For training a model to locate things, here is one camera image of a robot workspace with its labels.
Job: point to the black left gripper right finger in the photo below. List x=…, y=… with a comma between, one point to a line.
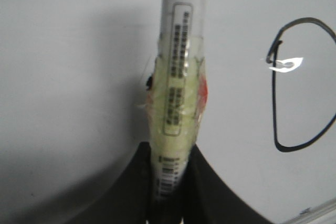
x=207, y=199

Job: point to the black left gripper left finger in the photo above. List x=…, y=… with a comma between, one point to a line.
x=126, y=201

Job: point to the white black whiteboard marker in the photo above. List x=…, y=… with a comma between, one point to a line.
x=174, y=118

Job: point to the white whiteboard with aluminium frame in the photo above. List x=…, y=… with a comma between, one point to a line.
x=73, y=76

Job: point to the red round magnet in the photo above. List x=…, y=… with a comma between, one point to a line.
x=202, y=93

